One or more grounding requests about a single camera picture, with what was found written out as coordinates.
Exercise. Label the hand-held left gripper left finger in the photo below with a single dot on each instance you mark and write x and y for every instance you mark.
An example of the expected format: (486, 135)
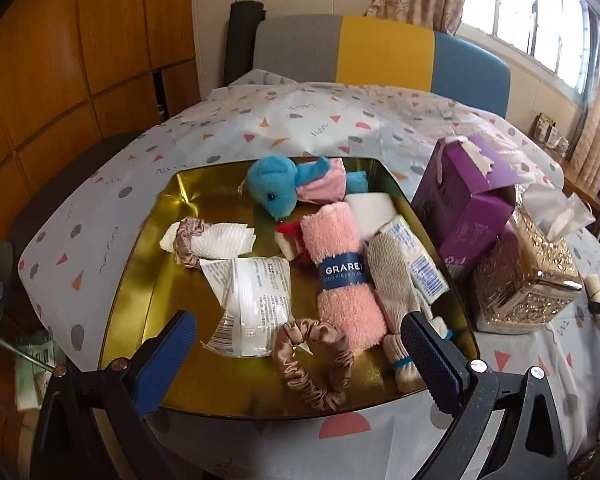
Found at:
(165, 360)

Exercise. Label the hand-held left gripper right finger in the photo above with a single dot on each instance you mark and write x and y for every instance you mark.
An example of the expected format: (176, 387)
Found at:
(430, 365)

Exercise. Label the pink towel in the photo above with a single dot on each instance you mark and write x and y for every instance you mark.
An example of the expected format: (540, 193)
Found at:
(350, 315)

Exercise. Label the white blue tissue pack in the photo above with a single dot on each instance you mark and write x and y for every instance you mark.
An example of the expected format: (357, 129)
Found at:
(420, 265)

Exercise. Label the white plastic packet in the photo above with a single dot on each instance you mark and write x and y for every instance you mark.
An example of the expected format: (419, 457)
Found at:
(260, 305)

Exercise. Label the small beige satin scrunchie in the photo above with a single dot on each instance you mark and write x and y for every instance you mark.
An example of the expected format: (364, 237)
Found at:
(185, 250)

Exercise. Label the large pink satin scrunchie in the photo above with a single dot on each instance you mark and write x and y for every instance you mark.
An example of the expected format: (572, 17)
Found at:
(300, 375)

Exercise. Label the white waffle cloth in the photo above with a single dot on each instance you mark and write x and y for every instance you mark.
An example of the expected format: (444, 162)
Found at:
(225, 242)

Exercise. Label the gold metal tray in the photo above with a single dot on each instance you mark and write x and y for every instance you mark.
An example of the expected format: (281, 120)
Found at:
(190, 200)

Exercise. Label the white sponge block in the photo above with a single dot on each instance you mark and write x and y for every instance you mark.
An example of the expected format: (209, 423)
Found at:
(375, 210)

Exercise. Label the red plush stocking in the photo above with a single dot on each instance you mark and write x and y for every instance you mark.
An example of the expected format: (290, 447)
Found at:
(290, 230)

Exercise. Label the blue plush elephant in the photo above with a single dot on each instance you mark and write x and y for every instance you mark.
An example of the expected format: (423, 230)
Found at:
(275, 185)

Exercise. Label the small cream object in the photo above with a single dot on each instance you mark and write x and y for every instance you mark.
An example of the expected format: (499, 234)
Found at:
(594, 285)

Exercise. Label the gold embossed tissue box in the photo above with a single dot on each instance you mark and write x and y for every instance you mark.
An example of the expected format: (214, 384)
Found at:
(520, 285)

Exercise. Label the white tissue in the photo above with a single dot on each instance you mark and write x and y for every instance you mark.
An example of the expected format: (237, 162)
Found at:
(550, 210)

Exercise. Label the wooden desk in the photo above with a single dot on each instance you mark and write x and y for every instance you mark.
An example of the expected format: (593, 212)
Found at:
(580, 185)

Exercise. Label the green white packet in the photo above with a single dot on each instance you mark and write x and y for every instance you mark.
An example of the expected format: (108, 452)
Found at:
(35, 375)

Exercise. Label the purple cardboard box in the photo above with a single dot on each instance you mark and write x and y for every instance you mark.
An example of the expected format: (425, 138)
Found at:
(460, 220)

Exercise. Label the small white box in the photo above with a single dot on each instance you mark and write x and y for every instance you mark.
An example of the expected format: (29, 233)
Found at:
(562, 144)

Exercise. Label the small brown box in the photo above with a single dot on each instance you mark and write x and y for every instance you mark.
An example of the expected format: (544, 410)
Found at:
(544, 127)

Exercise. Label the patterned plastic tablecloth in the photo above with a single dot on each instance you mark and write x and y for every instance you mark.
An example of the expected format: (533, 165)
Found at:
(260, 125)

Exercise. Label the grey yellow blue chair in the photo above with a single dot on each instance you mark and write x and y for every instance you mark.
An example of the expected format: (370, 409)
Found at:
(380, 50)

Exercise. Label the wooden wardrobe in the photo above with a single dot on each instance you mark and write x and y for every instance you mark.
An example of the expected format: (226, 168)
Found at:
(55, 60)

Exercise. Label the barred window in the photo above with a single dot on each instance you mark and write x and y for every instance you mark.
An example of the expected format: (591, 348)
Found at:
(510, 0)

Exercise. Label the black rolled mat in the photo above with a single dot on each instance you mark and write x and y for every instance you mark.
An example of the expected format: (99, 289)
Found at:
(242, 40)

